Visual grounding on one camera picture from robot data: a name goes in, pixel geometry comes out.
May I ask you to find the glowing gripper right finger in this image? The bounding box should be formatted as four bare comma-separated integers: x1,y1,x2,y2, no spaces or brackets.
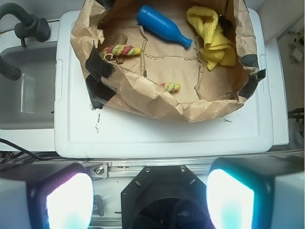
206,156,305,229

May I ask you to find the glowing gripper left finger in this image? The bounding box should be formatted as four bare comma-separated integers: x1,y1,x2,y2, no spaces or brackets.
0,163,93,229

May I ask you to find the yellow cloth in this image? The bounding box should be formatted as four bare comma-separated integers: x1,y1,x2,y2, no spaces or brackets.
186,6,236,71

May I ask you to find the white plastic bin lid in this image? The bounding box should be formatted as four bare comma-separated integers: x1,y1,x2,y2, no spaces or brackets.
54,11,274,159

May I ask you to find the grey toy sink basin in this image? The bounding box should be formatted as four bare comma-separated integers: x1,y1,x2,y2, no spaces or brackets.
0,42,57,130

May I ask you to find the crumpled brown paper bag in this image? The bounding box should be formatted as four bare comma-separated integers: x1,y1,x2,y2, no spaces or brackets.
71,0,265,123

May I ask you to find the small brown wooden piece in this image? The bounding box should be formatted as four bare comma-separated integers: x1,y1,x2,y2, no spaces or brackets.
113,33,128,45

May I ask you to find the grey toy faucet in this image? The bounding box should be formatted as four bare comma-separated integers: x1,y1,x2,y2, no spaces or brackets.
0,3,51,81

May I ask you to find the blue plastic bottle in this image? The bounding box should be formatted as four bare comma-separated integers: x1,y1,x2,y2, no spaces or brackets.
136,5,193,49

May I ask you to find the black cable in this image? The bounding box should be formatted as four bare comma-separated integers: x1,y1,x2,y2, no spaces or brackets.
0,138,60,164

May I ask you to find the aluminium frame rail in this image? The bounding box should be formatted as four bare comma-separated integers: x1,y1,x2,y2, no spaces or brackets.
82,149,305,178

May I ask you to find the short multicolour rope toy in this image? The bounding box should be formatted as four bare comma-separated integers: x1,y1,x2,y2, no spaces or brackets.
160,83,181,93

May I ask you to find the long multicolour rope toy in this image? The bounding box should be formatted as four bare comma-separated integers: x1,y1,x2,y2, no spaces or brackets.
100,44,142,61

